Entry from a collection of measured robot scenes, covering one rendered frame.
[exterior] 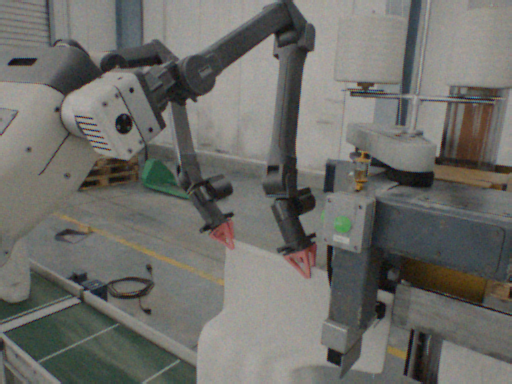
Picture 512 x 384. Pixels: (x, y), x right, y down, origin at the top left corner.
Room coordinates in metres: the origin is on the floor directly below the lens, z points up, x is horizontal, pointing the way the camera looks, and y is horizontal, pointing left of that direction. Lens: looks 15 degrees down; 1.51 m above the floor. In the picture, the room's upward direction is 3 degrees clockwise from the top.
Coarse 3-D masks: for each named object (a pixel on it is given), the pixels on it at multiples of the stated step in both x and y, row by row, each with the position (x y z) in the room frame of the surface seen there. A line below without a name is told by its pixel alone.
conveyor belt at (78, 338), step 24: (72, 312) 1.86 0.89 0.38; (96, 312) 1.87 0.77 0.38; (24, 336) 1.64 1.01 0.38; (48, 336) 1.65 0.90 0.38; (72, 336) 1.66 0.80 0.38; (96, 336) 1.67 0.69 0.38; (120, 336) 1.68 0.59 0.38; (48, 360) 1.48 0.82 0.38; (72, 360) 1.49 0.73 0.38; (96, 360) 1.50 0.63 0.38; (120, 360) 1.51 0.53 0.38; (144, 360) 1.52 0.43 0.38; (168, 360) 1.52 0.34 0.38
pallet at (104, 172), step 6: (108, 162) 6.32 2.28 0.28; (114, 162) 6.34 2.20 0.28; (120, 162) 6.39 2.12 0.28; (102, 168) 5.91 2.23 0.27; (108, 168) 5.99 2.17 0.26; (114, 168) 6.48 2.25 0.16; (120, 168) 6.55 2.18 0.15; (132, 168) 6.34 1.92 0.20; (138, 168) 6.43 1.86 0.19; (102, 174) 5.90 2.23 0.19; (108, 174) 5.99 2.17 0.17; (114, 174) 6.07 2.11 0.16
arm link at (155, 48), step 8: (152, 40) 1.42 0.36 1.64; (120, 48) 1.37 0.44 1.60; (128, 48) 1.38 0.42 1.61; (136, 48) 1.39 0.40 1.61; (144, 48) 1.40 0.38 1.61; (152, 48) 1.41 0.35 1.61; (160, 48) 1.42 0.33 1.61; (128, 56) 1.36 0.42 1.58; (136, 56) 1.37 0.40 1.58; (144, 56) 1.39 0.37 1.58; (152, 56) 1.40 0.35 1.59; (160, 56) 1.40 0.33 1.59; (128, 64) 1.36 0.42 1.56; (136, 64) 1.38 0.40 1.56; (144, 64) 1.41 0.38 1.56; (152, 64) 1.43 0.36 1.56; (160, 64) 1.47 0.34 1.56
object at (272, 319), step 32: (256, 256) 1.07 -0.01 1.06; (256, 288) 1.07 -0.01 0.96; (288, 288) 1.00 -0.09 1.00; (320, 288) 0.95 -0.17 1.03; (224, 320) 1.10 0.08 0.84; (256, 320) 1.06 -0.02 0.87; (288, 320) 1.00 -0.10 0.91; (320, 320) 0.94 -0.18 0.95; (384, 320) 0.85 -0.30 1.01; (224, 352) 1.03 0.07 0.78; (256, 352) 0.98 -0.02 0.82; (288, 352) 0.96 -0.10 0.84; (320, 352) 0.93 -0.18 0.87; (384, 352) 0.84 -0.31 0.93
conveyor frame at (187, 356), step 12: (84, 300) 2.00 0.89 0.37; (96, 300) 1.93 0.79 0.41; (108, 312) 1.87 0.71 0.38; (120, 312) 1.82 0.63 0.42; (120, 324) 1.81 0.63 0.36; (132, 324) 1.76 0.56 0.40; (144, 324) 1.72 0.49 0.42; (144, 336) 1.71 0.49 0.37; (156, 336) 1.66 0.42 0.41; (12, 348) 1.50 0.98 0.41; (168, 348) 1.61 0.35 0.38; (180, 348) 1.56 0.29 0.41; (12, 360) 1.55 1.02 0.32; (24, 360) 1.47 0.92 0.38; (180, 360) 1.56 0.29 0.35; (192, 360) 1.52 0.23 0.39; (24, 372) 1.48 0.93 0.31; (36, 372) 1.42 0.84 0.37; (48, 372) 1.36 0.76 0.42
